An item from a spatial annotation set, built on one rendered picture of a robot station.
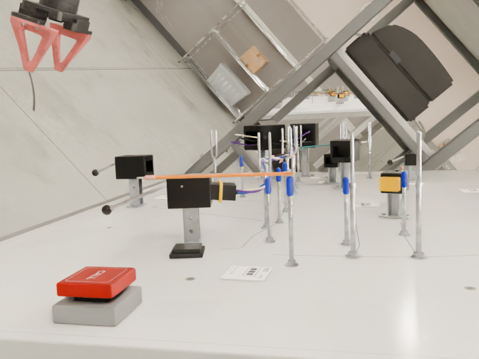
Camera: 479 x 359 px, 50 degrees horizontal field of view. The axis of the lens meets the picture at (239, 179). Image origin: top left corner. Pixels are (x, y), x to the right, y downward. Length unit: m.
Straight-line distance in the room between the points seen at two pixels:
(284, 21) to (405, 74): 6.48
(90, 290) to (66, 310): 0.03
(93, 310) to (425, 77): 1.37
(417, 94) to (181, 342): 1.35
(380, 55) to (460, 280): 1.17
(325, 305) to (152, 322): 0.15
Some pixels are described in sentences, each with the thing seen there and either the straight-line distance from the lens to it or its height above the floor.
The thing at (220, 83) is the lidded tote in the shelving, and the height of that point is 0.25.
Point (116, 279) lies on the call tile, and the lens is 0.45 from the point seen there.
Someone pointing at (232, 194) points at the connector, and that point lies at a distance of 0.67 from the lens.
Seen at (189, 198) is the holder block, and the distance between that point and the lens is 0.67.
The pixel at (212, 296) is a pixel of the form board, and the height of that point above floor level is 1.15.
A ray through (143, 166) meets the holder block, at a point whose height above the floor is 1.00.
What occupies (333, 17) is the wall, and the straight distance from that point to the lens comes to 8.08.
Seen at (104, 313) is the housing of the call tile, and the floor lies 1.11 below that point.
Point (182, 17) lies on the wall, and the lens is 8.31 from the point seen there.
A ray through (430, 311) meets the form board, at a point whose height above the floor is 1.30.
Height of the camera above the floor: 1.36
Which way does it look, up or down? 14 degrees down
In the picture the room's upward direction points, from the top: 49 degrees clockwise
